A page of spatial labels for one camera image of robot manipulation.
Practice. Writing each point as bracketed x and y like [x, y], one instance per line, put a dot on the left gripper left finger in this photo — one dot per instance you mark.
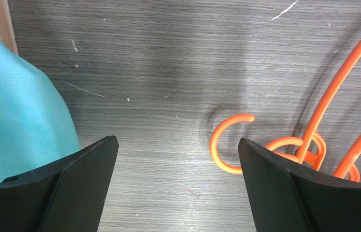
[67, 195]

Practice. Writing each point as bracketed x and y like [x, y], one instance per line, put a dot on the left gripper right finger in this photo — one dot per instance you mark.
[285, 196]

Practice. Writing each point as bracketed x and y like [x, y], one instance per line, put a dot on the teal mesh shirt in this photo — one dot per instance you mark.
[36, 127]

